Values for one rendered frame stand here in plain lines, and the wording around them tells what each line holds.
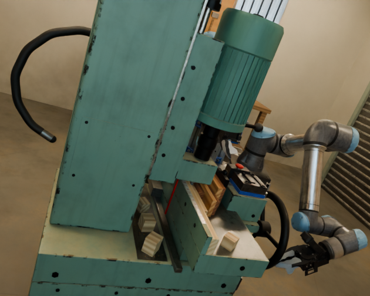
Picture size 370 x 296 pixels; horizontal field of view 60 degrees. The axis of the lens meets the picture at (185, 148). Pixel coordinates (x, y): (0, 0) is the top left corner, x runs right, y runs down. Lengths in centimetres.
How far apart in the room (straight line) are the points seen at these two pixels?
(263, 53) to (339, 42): 434
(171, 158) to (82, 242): 32
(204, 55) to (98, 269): 61
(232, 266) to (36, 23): 381
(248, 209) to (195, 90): 46
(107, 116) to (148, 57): 17
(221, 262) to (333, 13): 451
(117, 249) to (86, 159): 26
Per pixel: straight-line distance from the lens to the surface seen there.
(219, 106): 90
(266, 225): 126
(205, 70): 86
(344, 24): 522
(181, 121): 88
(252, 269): 94
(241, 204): 109
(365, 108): 489
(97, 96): 79
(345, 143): 152
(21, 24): 435
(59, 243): 90
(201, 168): 100
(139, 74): 78
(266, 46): 90
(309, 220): 137
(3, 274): 196
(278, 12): 189
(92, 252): 90
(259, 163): 181
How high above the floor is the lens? 138
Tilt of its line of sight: 19 degrees down
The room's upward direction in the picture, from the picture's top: 20 degrees clockwise
